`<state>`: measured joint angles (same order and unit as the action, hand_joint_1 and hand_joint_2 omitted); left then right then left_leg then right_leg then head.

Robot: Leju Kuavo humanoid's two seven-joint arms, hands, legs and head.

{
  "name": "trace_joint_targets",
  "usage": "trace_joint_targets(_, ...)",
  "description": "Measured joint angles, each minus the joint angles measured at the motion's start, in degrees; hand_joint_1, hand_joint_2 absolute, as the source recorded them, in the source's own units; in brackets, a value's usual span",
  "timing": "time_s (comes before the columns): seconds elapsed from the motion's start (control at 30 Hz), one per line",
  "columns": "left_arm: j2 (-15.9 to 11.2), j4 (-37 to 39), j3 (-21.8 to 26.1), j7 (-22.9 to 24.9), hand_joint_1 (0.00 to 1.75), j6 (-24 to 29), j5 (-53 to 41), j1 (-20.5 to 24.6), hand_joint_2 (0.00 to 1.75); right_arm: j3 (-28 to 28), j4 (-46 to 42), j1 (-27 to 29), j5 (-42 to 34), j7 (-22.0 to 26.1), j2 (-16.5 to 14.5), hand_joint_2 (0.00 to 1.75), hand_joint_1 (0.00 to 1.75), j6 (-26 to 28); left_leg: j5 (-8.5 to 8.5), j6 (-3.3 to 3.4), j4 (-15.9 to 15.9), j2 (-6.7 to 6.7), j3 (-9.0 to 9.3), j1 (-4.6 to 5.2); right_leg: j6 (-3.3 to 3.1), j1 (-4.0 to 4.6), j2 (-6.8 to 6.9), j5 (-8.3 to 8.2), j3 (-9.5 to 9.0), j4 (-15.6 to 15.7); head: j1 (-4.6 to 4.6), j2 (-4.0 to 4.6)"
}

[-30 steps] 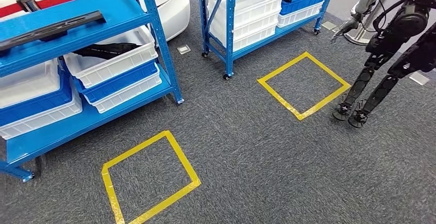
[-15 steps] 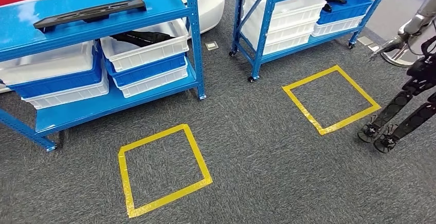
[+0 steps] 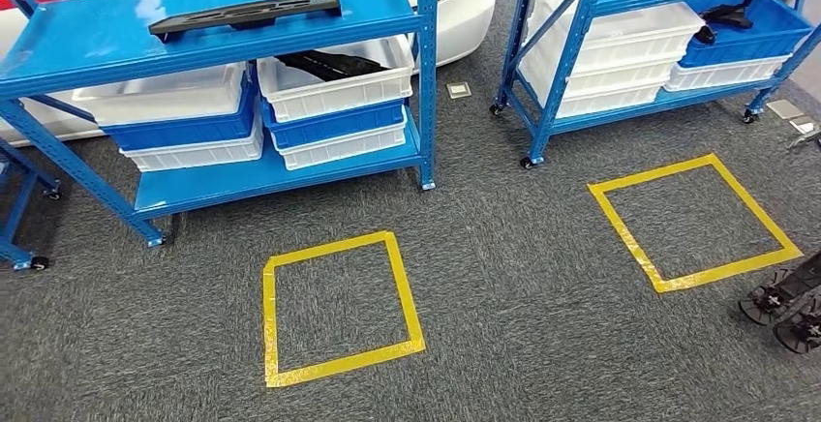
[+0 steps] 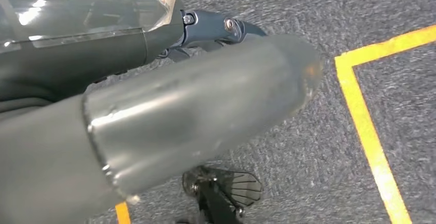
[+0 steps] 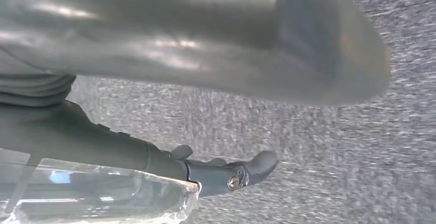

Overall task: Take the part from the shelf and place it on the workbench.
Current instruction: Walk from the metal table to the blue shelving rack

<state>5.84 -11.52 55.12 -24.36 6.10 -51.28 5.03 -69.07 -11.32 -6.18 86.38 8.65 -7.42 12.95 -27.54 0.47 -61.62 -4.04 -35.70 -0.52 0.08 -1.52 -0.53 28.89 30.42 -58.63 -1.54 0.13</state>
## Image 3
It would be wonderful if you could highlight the black plastic trim part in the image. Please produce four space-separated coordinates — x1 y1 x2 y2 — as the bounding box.
275 49 390 83
694 0 759 47

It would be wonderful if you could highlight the blue metal shelf rack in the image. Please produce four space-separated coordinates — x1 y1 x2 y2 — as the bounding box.
0 0 441 249
490 0 821 170
0 139 64 273

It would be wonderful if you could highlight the black plastic plate part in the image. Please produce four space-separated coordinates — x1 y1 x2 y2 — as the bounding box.
148 0 343 44

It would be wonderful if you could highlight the white plastic crate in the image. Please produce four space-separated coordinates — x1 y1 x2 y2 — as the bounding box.
272 117 410 171
522 0 706 79
664 53 792 93
531 78 666 120
256 35 416 124
518 53 683 101
72 61 248 128
120 107 265 173

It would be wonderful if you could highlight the white car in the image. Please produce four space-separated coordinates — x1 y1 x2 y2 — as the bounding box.
0 0 497 148

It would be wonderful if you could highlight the yellow floor tape square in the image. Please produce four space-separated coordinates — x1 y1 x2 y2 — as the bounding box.
261 230 427 389
587 153 805 294

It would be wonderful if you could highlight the black humanoid robot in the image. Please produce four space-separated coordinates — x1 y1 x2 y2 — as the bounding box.
737 264 821 356

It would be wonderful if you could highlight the silver stand base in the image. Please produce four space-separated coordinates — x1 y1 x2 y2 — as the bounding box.
787 125 821 153

